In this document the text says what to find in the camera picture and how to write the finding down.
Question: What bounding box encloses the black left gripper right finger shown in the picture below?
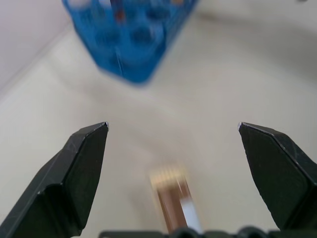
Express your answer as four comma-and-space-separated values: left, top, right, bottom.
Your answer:
237, 121, 317, 231

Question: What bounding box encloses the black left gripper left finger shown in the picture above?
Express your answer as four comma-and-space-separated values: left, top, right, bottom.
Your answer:
0, 121, 110, 238

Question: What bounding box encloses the yellow capped test tube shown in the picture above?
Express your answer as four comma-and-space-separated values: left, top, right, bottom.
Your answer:
149, 165, 204, 235

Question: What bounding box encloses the blue test tube rack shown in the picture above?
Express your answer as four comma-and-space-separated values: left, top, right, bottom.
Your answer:
61, 0, 200, 88

